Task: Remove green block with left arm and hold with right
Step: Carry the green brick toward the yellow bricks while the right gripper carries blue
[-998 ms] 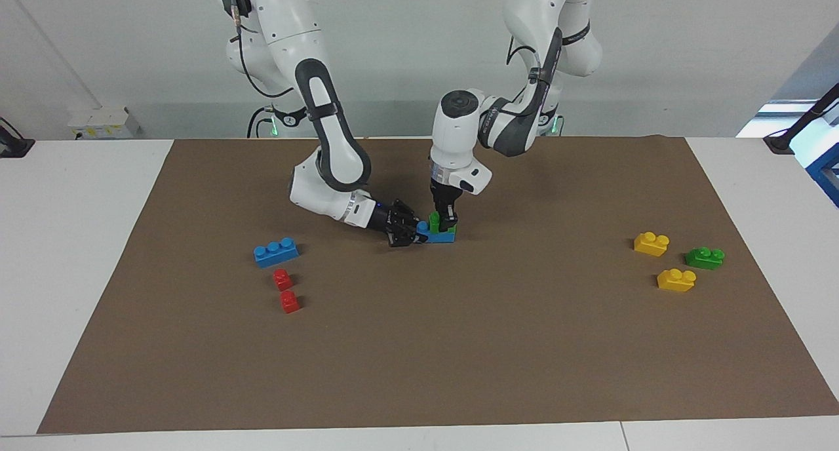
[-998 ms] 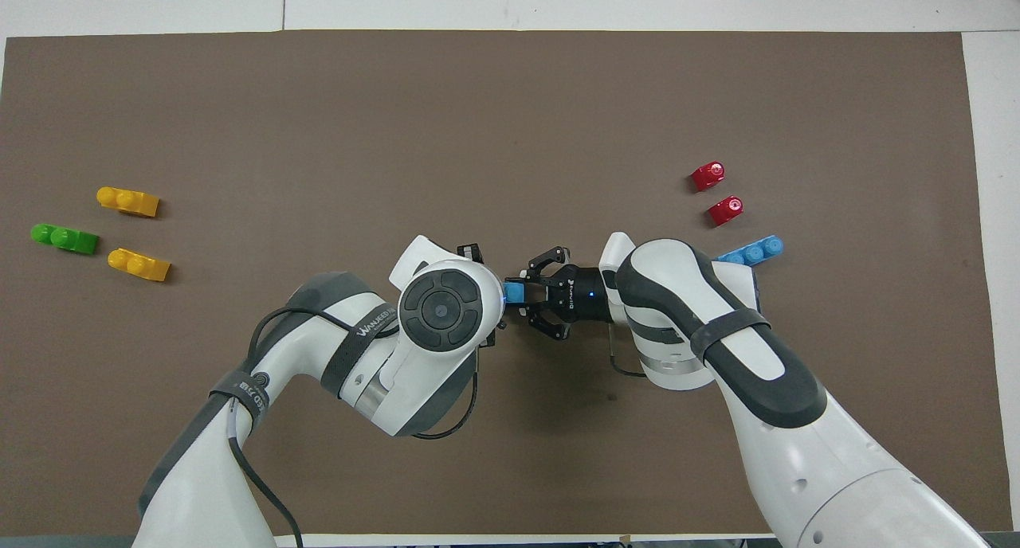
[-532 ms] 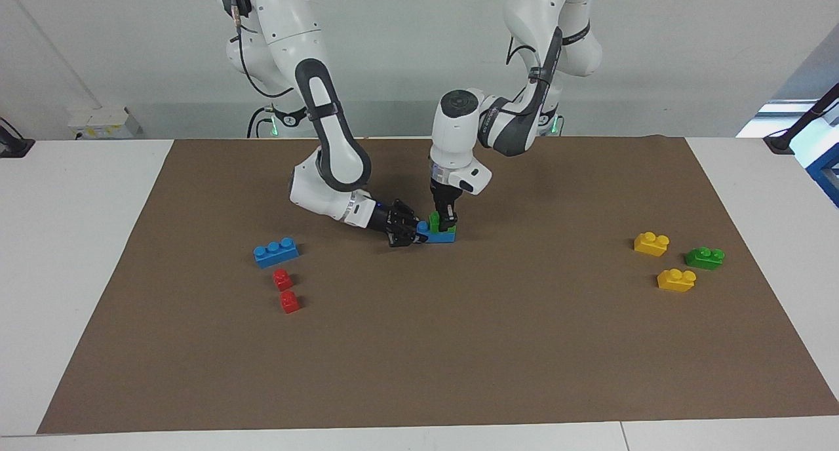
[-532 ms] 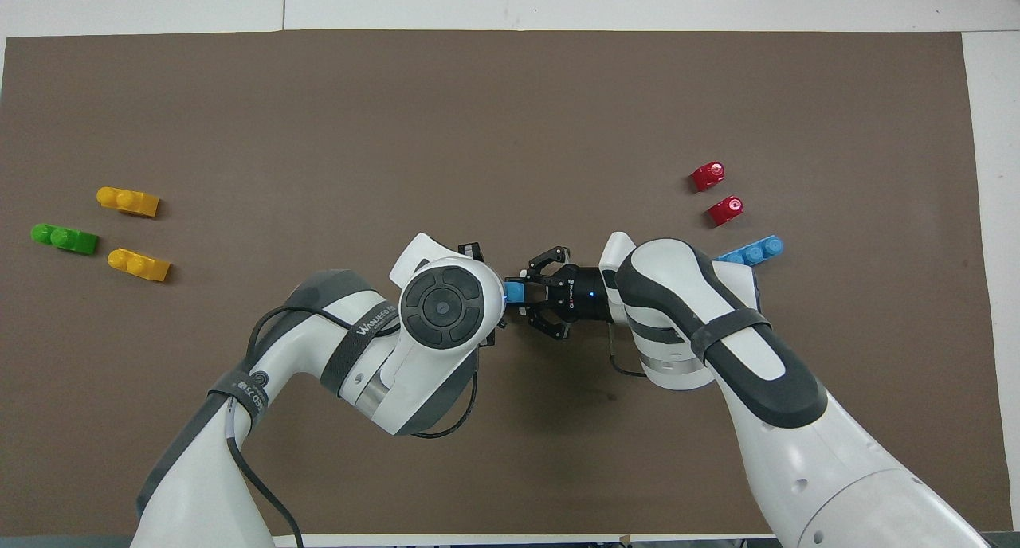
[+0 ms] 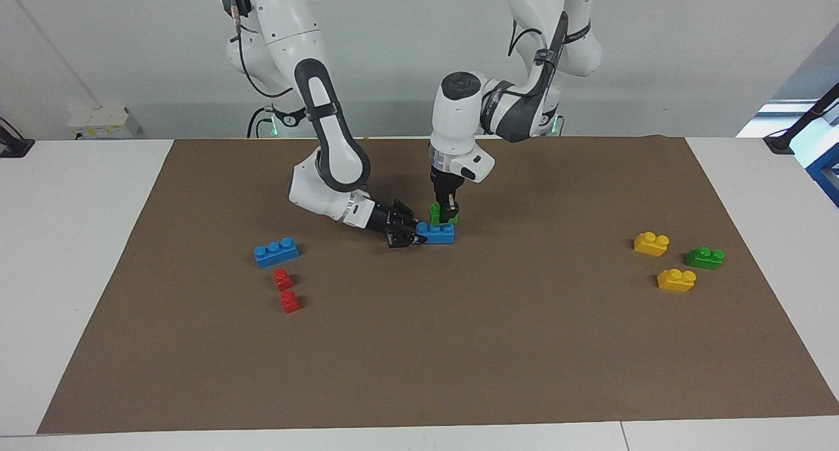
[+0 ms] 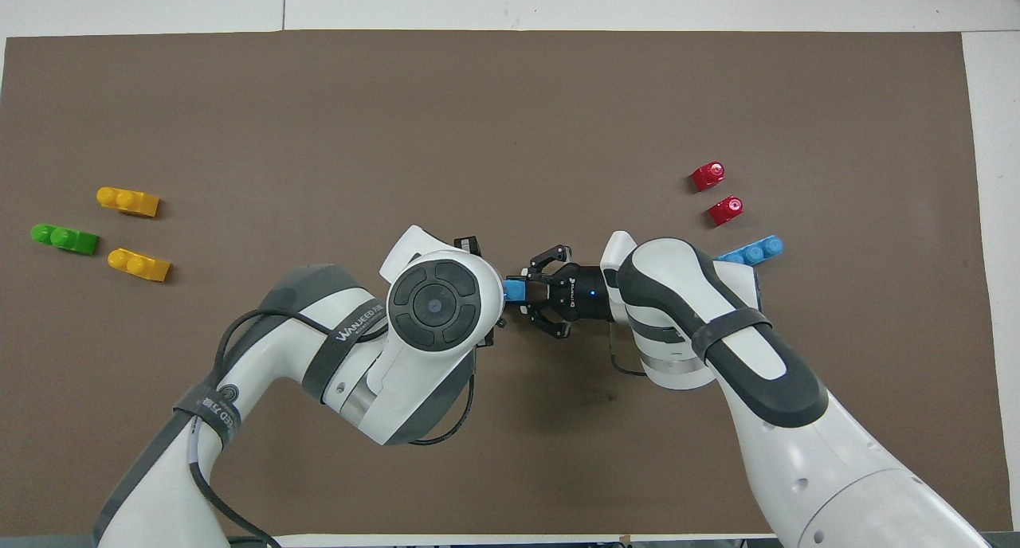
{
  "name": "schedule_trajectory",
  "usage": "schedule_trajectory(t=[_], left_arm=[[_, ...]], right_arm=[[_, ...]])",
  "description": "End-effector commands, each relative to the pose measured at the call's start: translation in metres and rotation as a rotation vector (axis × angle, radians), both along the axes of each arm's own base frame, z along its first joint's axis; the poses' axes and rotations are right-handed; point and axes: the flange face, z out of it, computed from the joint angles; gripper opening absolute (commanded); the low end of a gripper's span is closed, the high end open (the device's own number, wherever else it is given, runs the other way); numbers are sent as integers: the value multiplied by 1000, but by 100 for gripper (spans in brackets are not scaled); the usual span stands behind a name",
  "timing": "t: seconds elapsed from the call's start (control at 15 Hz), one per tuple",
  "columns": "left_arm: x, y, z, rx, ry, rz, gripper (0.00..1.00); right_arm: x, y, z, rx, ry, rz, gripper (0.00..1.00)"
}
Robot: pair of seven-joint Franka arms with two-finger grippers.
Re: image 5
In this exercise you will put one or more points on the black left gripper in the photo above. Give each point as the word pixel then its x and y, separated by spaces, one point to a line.
pixel 447 185

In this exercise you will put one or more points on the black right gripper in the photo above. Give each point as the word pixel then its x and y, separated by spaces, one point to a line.
pixel 380 218

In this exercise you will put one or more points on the green two-stud block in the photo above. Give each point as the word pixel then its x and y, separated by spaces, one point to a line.
pixel 704 259
pixel 436 216

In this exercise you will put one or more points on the blue three-stud block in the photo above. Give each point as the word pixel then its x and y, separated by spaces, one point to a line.
pixel 275 254
pixel 439 235

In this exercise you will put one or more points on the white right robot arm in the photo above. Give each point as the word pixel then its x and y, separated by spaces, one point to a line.
pixel 288 18

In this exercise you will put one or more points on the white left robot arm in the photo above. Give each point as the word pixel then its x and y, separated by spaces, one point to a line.
pixel 459 110

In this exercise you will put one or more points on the red one-stud block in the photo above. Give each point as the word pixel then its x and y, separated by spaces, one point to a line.
pixel 289 302
pixel 282 280

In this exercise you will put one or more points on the yellow two-stud block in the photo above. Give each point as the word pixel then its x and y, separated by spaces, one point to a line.
pixel 650 244
pixel 675 281

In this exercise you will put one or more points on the brown table mat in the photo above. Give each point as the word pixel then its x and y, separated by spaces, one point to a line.
pixel 419 346

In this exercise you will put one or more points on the black table clamp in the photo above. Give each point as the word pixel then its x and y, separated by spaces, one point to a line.
pixel 13 146

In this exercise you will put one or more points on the white wall socket box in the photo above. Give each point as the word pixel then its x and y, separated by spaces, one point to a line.
pixel 98 123

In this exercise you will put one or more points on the blue metal frame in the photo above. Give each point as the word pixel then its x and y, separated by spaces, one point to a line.
pixel 826 176

